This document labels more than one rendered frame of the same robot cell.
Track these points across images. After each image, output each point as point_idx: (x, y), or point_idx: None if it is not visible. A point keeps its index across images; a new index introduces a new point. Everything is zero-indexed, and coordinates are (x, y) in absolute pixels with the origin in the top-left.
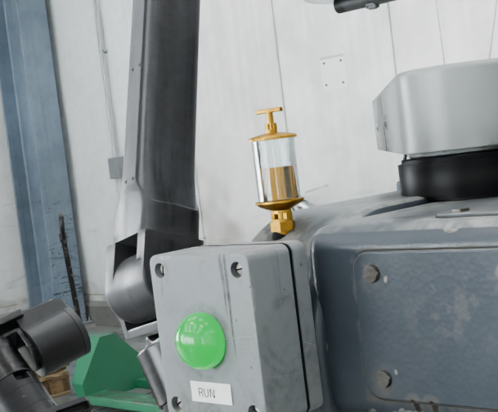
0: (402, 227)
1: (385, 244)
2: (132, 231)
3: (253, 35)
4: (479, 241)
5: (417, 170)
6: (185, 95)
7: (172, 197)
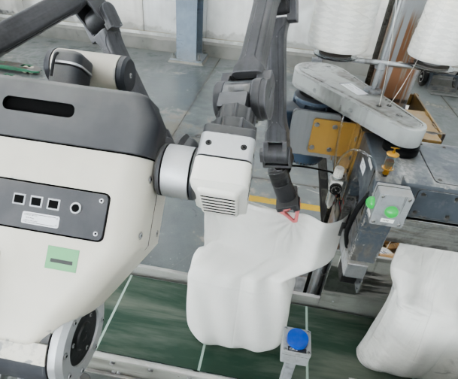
0: (433, 186)
1: (429, 189)
2: (278, 140)
3: None
4: (453, 192)
5: (401, 151)
6: (286, 90)
7: (287, 128)
